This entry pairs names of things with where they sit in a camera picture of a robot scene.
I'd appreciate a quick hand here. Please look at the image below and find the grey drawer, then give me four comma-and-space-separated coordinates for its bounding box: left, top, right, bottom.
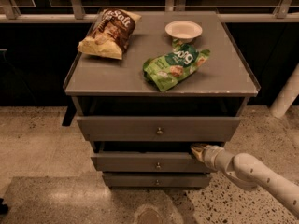
91, 144, 212, 173
78, 116, 240, 142
103, 173, 211, 188

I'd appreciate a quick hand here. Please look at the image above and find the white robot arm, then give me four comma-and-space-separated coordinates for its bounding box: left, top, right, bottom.
191, 144, 299, 218

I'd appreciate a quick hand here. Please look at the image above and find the grey drawer cabinet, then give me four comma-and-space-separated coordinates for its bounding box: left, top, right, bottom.
62, 9, 261, 190

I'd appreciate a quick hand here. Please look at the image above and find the grey bottom drawer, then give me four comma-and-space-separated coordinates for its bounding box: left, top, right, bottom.
103, 173, 211, 188

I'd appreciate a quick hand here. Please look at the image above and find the grey top drawer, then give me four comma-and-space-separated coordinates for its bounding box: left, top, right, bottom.
78, 116, 240, 142

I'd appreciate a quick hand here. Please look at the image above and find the green snack bag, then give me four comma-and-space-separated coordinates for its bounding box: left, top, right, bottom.
143, 39, 210, 92

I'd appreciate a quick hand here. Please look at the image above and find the white pillar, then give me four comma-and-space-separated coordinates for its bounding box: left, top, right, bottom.
270, 64, 299, 118

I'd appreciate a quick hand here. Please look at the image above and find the white bowl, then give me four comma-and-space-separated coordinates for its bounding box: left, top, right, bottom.
165, 21, 203, 43

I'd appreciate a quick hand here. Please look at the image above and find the brown yellow chip bag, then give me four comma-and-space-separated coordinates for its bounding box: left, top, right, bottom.
78, 8, 141, 60

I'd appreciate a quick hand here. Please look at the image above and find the black object at floor edge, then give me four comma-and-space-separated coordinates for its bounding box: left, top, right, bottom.
0, 198, 8, 215

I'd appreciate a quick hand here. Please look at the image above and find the metal railing frame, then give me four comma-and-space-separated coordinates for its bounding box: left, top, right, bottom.
0, 0, 299, 23

